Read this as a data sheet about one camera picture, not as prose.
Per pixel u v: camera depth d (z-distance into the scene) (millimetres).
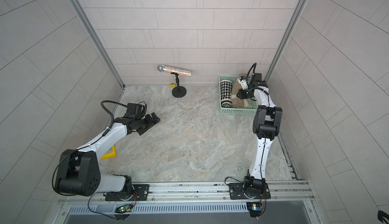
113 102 772
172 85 1156
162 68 960
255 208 678
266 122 576
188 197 703
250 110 962
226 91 1049
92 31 866
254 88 748
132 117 666
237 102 962
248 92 850
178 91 1117
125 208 647
